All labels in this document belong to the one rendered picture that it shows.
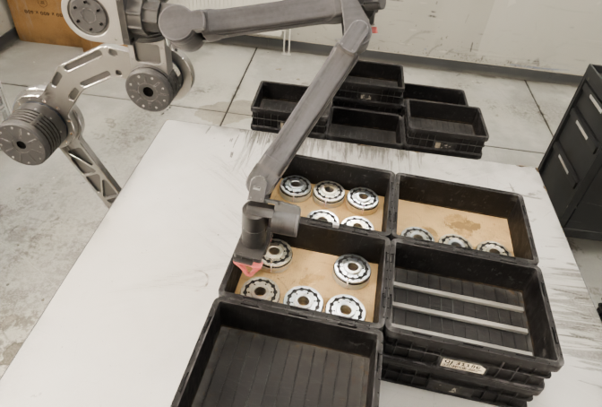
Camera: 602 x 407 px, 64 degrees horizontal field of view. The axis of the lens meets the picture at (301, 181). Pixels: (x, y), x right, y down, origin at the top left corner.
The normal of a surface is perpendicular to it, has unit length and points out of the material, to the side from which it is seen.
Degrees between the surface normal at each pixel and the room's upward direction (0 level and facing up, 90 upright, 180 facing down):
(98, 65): 90
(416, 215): 0
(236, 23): 54
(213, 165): 0
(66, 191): 0
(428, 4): 90
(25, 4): 89
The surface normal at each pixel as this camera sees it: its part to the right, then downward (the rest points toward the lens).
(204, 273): 0.07, -0.77
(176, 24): -0.05, 0.01
